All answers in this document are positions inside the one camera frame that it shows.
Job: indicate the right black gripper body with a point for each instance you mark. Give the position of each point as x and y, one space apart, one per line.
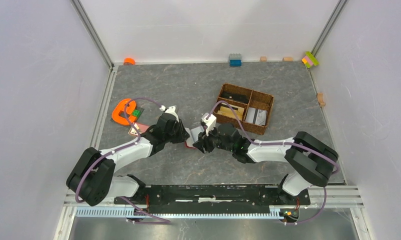
213 141

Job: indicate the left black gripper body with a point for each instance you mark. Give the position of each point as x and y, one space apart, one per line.
174 136

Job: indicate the red card holder wallet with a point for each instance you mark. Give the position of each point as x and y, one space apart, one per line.
193 135

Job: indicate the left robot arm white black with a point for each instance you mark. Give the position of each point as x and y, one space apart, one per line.
92 178

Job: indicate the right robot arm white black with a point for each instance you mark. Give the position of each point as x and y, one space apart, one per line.
313 161

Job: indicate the beige cards in basket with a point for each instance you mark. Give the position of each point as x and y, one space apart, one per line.
231 111

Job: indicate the pink picture card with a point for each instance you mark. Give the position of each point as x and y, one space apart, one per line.
138 130

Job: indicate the grey cards in basket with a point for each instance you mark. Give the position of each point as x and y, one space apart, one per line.
256 116

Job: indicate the black card in basket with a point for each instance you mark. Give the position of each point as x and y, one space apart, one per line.
235 97

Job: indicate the green toy brick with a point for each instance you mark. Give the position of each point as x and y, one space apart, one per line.
136 113

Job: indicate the woven brown basket organizer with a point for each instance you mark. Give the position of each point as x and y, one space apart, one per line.
257 100

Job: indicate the orange plastic letter shape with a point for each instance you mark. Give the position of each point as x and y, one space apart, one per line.
118 114

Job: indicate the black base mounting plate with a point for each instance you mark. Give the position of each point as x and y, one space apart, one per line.
216 198

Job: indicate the blue grey toy bricks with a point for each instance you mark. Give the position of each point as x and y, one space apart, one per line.
235 59

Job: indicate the orange round cap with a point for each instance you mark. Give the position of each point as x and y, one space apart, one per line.
129 61

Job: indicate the curved wooden piece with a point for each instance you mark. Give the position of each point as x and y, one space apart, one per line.
320 99

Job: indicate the green pink toy bricks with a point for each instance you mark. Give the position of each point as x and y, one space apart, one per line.
309 60

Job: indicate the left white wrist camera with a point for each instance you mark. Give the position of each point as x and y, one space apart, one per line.
172 110

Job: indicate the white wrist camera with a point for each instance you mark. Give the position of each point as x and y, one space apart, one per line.
172 110
208 121

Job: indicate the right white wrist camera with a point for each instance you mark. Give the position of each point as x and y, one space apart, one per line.
208 121

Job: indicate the slotted cable duct rail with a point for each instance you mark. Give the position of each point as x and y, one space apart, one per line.
131 212

